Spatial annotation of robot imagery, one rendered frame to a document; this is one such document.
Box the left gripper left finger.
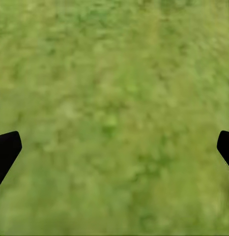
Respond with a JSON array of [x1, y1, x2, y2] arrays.
[[0, 131, 22, 184]]

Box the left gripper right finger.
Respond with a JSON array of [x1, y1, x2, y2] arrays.
[[217, 131, 229, 165]]

